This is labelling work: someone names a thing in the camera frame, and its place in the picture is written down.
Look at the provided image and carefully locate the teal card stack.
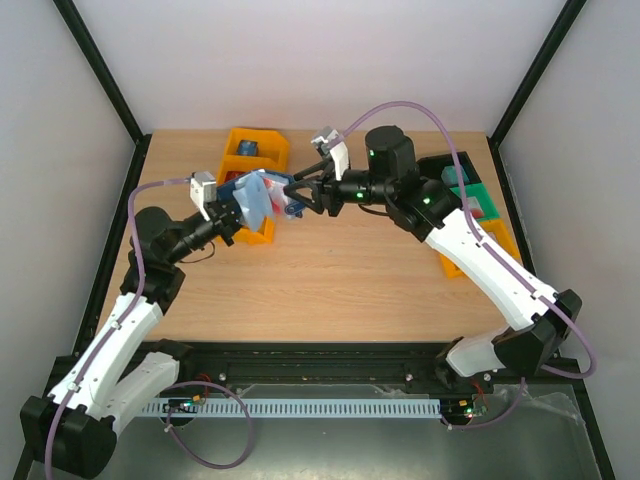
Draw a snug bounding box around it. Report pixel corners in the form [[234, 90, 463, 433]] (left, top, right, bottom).
[[441, 165, 469, 187]]

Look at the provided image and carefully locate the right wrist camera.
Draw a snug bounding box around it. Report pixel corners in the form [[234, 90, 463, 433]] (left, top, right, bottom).
[[311, 126, 350, 181]]

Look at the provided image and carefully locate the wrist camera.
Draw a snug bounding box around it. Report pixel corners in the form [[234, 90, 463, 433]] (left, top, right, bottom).
[[189, 171, 217, 221], [311, 126, 350, 181]]

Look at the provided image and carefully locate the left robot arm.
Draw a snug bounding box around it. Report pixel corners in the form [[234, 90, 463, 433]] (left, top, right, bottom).
[[20, 198, 242, 479]]

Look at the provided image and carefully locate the black frame post right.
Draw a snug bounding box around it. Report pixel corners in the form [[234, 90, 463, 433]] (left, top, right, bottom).
[[489, 0, 589, 146]]

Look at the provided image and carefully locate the black frame post left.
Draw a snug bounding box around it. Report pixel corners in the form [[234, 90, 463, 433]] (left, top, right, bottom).
[[52, 0, 151, 146]]

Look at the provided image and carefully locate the green bin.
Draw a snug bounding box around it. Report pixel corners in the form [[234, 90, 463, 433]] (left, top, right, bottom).
[[465, 183, 500, 222]]

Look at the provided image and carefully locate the black bin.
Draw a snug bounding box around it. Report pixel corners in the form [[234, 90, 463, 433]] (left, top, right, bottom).
[[417, 151, 481, 188]]

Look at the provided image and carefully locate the yellow bin right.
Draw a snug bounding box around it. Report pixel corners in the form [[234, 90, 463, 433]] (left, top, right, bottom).
[[437, 217, 523, 280]]

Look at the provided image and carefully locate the blue leather card holder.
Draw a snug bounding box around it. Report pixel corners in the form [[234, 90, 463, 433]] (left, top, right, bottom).
[[216, 168, 305, 232]]

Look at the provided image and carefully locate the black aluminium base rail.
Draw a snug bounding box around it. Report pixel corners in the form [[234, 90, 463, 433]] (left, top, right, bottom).
[[54, 341, 581, 396]]

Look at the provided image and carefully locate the blue card stack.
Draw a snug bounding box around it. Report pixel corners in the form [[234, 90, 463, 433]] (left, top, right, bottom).
[[236, 140, 258, 156]]

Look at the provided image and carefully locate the white red card stack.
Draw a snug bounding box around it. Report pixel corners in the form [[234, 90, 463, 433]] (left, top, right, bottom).
[[467, 197, 485, 219]]

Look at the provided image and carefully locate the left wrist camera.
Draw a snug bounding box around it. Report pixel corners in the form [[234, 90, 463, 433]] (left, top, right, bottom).
[[189, 171, 217, 221]]

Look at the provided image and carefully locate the light blue cable duct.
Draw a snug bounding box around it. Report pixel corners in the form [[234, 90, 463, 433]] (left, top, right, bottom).
[[173, 398, 441, 419]]

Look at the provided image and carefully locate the yellow three-compartment bin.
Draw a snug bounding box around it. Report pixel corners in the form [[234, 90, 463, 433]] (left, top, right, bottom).
[[217, 127, 290, 245]]

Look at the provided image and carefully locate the black frame post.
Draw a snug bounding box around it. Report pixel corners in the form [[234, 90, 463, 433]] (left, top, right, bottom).
[[52, 0, 151, 146], [489, 0, 589, 146]]

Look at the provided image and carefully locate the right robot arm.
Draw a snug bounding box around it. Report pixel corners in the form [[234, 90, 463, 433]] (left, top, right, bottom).
[[284, 126, 582, 392]]

